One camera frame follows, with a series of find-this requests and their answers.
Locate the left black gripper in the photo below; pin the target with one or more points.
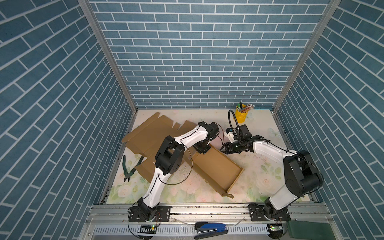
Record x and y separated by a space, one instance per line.
202 151

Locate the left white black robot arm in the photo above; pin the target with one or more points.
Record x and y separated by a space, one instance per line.
169 158

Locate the green box at front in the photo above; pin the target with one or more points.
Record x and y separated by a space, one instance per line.
310 231

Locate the left flat cardboard sheet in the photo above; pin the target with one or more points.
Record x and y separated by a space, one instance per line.
147 138

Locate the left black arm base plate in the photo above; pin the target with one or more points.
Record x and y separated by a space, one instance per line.
161 212

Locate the blue black stapler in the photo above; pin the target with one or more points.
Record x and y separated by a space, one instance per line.
208 230

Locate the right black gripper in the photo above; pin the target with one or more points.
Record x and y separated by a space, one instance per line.
227 148

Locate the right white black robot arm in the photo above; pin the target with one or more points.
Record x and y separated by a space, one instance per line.
301 176

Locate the pens in cup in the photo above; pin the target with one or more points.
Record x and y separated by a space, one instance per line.
244 108

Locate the yellow pen cup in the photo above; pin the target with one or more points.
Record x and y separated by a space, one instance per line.
241 117

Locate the aluminium front rail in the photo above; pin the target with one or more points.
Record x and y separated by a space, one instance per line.
111 222

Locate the cardboard box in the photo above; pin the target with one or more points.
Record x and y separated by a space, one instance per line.
219 171

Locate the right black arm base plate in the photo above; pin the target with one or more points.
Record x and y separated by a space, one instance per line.
260 213

